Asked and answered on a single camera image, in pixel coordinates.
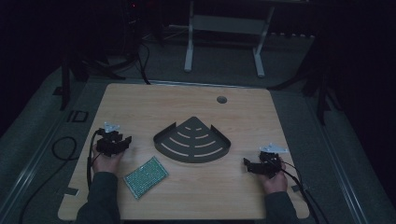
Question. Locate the black corner shelf rack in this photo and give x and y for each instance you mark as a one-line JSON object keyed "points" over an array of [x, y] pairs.
{"points": [[192, 141]]}

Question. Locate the green circuit board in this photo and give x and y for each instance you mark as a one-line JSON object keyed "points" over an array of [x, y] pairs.
{"points": [[145, 177]]}

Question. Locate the black tripod stand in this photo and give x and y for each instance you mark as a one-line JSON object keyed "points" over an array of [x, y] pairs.
{"points": [[74, 67]]}

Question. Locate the person's right hand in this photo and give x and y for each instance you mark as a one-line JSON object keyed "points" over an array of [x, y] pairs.
{"points": [[275, 180]]}

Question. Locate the white metal desk frame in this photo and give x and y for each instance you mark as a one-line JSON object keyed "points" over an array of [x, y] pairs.
{"points": [[225, 37]]}

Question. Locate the dark equipment stand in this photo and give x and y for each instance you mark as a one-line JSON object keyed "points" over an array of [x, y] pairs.
{"points": [[320, 81]]}

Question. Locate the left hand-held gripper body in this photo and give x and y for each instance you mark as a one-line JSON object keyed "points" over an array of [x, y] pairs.
{"points": [[109, 141]]}

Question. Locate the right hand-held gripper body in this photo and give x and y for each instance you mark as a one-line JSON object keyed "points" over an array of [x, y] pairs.
{"points": [[267, 161]]}

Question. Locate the person's left hand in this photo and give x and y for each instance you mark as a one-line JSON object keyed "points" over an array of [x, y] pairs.
{"points": [[105, 162]]}

